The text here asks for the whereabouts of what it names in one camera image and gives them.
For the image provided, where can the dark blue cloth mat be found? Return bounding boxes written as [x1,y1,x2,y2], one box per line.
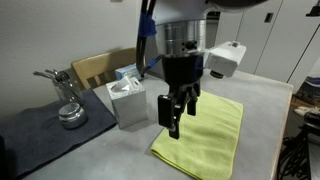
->
[0,89,118,179]

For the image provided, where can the white cabinet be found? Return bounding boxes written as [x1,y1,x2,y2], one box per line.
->
[213,0,320,94]

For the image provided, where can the small black mount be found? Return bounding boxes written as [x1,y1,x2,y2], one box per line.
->
[305,0,320,18]

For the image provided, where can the white crumpled item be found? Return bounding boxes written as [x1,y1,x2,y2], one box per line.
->
[293,105,320,118]

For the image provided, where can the blue tissue pack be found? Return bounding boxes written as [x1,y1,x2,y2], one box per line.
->
[114,63,143,82]

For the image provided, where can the black cable tangle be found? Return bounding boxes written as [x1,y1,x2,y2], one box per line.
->
[278,134,312,180]

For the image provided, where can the yellow microfiber towel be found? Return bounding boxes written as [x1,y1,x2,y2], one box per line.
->
[149,89,245,180]

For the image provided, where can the grey cube tissue box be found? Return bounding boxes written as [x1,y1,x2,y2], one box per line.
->
[105,75,149,130]

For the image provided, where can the black robot cable, blue tape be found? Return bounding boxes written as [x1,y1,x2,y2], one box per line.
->
[135,0,164,81]

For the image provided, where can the striped folded fabric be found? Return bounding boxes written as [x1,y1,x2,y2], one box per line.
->
[295,76,320,104]

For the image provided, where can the glass jar with metal utensils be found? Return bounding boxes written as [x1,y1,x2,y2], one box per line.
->
[32,68,86,108]

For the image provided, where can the black cabinet handle plate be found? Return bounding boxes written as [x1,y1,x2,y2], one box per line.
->
[264,12,275,24]

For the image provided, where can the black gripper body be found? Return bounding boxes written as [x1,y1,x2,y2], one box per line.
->
[161,53,204,101]

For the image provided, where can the wooden chair back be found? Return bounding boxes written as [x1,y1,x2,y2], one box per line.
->
[70,46,139,91]

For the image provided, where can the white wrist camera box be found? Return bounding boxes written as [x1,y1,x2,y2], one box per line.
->
[203,40,248,80]

